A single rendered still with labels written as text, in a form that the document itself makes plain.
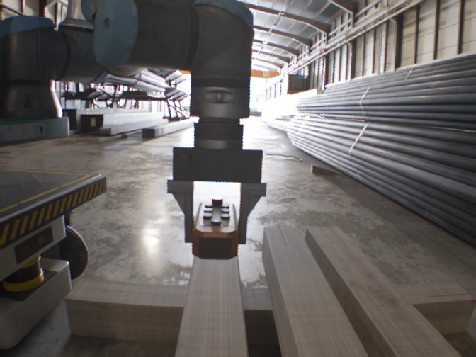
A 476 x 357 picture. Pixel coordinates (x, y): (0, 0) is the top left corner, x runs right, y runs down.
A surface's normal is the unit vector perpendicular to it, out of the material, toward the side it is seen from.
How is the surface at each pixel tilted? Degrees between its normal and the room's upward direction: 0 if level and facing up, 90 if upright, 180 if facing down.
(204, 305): 0
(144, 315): 90
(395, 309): 0
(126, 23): 88
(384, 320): 0
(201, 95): 90
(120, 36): 109
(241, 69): 90
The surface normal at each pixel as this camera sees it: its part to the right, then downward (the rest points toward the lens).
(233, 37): 0.47, 0.19
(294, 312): 0.04, -0.98
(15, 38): 0.23, 0.21
